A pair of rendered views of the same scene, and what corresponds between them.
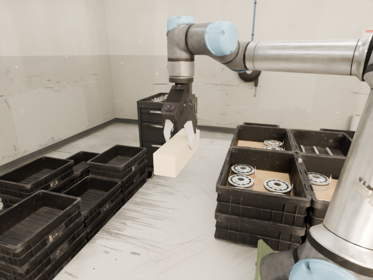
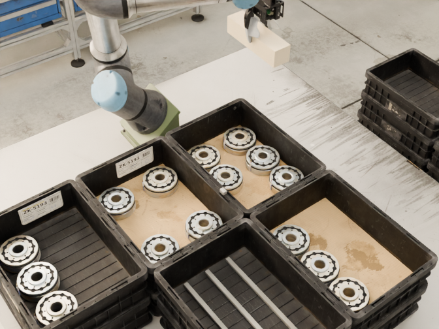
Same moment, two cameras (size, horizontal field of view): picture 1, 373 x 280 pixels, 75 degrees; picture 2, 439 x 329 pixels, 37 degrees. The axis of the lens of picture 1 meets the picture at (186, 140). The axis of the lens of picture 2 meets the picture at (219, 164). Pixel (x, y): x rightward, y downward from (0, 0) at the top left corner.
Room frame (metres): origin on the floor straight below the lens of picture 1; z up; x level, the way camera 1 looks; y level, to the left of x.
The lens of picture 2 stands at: (1.64, -1.46, 2.24)
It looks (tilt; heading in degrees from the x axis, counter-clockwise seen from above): 45 degrees down; 126
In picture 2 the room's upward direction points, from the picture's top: 1 degrees clockwise
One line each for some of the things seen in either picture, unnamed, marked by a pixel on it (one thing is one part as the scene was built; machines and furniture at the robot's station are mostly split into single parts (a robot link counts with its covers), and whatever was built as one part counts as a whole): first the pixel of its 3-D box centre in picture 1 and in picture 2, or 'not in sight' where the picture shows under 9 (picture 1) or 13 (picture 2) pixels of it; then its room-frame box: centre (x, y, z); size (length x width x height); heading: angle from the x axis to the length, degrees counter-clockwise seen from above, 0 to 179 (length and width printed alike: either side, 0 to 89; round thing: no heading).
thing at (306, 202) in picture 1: (261, 170); (243, 153); (0.87, -0.30, 0.92); 0.40 x 0.30 x 0.02; 164
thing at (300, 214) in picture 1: (260, 181); (243, 165); (0.87, -0.30, 0.87); 0.40 x 0.30 x 0.11; 164
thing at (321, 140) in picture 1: (321, 153); (249, 310); (1.17, -0.70, 0.87); 0.40 x 0.30 x 0.11; 164
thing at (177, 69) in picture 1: (180, 69); not in sight; (0.72, 0.02, 1.31); 0.08 x 0.08 x 0.05
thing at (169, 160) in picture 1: (179, 149); (257, 38); (0.70, 0.02, 1.07); 0.24 x 0.06 x 0.06; 162
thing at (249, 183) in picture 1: (240, 180); (262, 156); (0.89, -0.22, 0.86); 0.10 x 0.10 x 0.01
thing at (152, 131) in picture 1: (169, 136); not in sight; (2.69, 0.20, 0.45); 0.60 x 0.45 x 0.90; 162
